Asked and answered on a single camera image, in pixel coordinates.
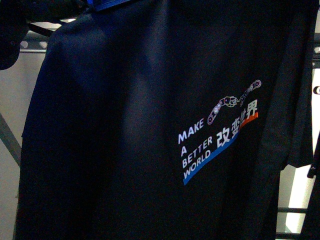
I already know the grey metal drying rack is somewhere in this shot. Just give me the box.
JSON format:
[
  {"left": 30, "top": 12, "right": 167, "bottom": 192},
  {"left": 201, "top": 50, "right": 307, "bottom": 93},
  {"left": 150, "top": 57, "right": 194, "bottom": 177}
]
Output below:
[{"left": 0, "top": 21, "right": 67, "bottom": 167}]

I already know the black printed t-shirt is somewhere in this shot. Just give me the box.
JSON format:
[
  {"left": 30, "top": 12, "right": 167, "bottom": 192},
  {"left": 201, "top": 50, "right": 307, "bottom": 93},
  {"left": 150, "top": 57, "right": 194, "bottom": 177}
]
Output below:
[{"left": 15, "top": 0, "right": 319, "bottom": 240}]

